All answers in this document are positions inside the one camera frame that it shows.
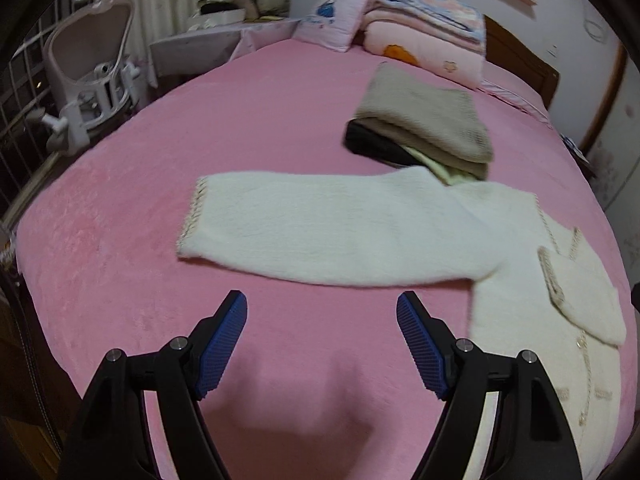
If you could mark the white baby chair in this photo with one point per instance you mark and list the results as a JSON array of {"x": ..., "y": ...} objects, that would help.
[{"x": 85, "y": 60}]

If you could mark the beige knit sweater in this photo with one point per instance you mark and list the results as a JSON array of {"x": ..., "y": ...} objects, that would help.
[{"x": 420, "y": 105}]

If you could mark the pink bed with blanket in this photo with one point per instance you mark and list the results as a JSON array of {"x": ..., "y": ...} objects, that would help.
[{"x": 250, "y": 110}]

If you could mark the cloth covered side table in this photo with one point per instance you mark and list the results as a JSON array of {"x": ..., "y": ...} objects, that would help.
[{"x": 200, "y": 47}]

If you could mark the dark bag on side table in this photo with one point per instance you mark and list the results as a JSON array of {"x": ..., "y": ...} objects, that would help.
[{"x": 222, "y": 7}]

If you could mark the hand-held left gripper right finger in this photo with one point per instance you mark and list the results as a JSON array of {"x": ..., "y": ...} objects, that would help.
[{"x": 420, "y": 345}]

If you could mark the black folded garment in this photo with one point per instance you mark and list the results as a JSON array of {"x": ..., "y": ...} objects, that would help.
[{"x": 365, "y": 140}]

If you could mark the white metal grid rack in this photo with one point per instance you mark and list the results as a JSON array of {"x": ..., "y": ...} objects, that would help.
[{"x": 25, "y": 85}]

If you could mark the floral folded quilt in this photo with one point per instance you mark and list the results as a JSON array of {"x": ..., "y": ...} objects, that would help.
[{"x": 430, "y": 5}]

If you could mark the plain pink pillow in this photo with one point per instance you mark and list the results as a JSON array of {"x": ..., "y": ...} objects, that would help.
[{"x": 510, "y": 92}]

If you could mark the wooden headboard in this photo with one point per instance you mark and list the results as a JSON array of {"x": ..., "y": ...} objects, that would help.
[{"x": 525, "y": 60}]

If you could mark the white fuzzy cardigan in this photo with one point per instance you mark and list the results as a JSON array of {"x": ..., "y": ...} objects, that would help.
[{"x": 325, "y": 230}]

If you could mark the pink cartoon folded quilt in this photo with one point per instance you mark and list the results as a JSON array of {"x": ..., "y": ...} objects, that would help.
[{"x": 430, "y": 52}]

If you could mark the light green folded garment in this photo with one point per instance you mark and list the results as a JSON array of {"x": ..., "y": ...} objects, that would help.
[{"x": 445, "y": 171}]

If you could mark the dark wooden nightstand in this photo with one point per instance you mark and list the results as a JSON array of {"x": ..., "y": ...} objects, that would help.
[{"x": 577, "y": 152}]

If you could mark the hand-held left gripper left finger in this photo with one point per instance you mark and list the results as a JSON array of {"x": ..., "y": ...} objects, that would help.
[{"x": 225, "y": 340}]

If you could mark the floral sliding wardrobe door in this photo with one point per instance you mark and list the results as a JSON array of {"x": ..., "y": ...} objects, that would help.
[{"x": 617, "y": 135}]

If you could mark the pink pillow with blue print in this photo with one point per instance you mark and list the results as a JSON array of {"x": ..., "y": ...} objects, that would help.
[{"x": 330, "y": 20}]

